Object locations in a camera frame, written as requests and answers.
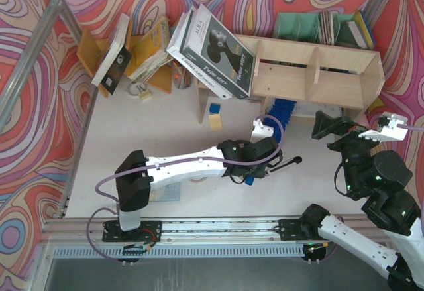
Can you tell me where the blue fluffy duster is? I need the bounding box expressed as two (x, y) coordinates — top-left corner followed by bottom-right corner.
(244, 97), (297, 186)

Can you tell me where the beige masking tape roll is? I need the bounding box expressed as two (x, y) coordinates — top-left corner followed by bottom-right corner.
(189, 177), (207, 183)

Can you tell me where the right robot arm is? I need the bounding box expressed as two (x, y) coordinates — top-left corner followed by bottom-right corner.
(299, 111), (423, 290)

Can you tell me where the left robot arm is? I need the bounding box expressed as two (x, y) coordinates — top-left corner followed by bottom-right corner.
(115, 137), (282, 232)

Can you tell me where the light wooden bookshelf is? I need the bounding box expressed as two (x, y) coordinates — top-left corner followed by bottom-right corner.
(195, 34), (386, 145)

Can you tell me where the spiral notebook white cover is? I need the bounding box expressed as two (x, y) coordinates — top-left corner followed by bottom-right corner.
(292, 101), (344, 118)

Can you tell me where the blue eraser block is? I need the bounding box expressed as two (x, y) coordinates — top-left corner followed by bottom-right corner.
(209, 103), (221, 115)

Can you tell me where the beige calculator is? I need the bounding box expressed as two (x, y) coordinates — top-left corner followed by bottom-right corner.
(150, 182), (181, 202)

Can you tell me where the pencil cup with pencils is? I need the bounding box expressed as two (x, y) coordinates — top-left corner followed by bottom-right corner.
(171, 60), (192, 90)

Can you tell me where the green desk organizer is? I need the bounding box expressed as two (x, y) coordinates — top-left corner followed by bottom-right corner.
(272, 12), (363, 49)

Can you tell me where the Twins story book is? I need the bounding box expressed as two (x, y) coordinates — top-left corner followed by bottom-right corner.
(180, 5), (255, 99)

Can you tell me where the blue covered notebook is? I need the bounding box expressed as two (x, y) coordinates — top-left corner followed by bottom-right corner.
(347, 10), (376, 50)

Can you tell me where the white Chokladfabriken book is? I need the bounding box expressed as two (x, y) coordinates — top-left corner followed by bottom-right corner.
(166, 6), (233, 99)

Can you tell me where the yellow worn book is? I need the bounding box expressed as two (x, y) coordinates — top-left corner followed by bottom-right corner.
(127, 15), (170, 83)

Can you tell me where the black white paperback book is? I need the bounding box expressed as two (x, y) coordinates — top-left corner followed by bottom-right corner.
(91, 13), (131, 95)

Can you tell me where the orange wooden book stand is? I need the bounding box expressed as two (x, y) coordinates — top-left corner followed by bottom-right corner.
(77, 20), (172, 94)

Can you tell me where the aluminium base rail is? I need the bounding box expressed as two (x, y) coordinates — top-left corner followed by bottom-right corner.
(41, 217), (398, 244)

